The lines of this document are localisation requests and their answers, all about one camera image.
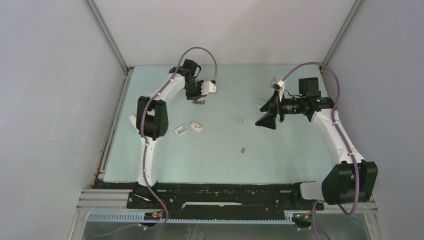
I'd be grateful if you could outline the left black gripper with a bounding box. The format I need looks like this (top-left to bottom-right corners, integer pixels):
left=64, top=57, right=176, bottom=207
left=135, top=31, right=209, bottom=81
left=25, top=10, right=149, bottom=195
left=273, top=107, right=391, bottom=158
left=183, top=80, right=207, bottom=102

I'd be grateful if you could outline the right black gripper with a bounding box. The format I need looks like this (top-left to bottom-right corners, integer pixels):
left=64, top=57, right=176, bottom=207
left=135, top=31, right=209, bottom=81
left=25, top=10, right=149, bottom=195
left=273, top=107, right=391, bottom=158
left=256, top=88, right=306, bottom=129

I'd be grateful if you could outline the beige brown mini stapler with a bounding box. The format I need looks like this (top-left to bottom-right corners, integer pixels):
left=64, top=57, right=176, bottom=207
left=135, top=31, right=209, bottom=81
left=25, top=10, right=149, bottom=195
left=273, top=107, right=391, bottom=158
left=192, top=97, right=206, bottom=105

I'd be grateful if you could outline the white staple box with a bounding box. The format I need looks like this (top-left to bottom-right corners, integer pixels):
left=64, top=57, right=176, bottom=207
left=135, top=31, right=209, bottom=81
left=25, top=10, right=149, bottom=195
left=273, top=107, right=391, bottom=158
left=190, top=121, right=203, bottom=132

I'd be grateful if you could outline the staple box tray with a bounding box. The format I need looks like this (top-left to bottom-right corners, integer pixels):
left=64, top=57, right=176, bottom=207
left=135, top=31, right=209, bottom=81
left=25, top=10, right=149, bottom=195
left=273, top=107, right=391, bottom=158
left=174, top=124, right=189, bottom=136

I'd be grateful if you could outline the light blue stapler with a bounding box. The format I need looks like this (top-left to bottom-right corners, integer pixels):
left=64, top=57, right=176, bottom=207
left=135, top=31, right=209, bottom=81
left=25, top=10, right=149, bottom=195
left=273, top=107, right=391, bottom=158
left=256, top=98, right=267, bottom=109

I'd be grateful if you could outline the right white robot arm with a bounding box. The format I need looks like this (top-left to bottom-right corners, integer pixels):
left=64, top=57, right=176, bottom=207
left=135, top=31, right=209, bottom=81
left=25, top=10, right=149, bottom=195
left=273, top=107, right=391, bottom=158
left=255, top=76, right=378, bottom=209

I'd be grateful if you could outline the white stapler at left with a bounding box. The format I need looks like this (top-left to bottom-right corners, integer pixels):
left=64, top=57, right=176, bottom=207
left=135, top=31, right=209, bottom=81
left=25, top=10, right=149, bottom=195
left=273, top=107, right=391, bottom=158
left=129, top=115, right=138, bottom=130

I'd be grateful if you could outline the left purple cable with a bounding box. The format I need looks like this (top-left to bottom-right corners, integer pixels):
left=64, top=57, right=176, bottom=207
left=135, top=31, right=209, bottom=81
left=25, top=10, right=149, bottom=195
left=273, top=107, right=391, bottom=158
left=138, top=46, right=219, bottom=229

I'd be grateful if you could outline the purple cable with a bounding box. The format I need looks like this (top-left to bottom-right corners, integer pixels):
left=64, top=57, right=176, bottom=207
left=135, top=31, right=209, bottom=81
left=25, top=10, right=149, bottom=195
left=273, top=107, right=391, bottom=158
left=138, top=46, right=219, bottom=229
left=281, top=61, right=362, bottom=240

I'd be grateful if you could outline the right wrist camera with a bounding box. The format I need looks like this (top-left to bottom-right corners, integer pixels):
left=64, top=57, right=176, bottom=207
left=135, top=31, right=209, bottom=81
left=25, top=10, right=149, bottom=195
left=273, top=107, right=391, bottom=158
left=270, top=76, right=286, bottom=101

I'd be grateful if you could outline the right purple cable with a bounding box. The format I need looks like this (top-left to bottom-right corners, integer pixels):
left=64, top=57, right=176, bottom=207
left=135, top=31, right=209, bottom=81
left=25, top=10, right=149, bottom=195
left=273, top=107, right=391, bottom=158
left=281, top=61, right=362, bottom=240

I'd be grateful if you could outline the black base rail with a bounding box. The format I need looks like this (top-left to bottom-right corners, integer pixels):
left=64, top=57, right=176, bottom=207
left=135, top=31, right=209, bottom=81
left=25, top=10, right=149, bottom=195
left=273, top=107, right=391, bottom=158
left=93, top=180, right=314, bottom=221

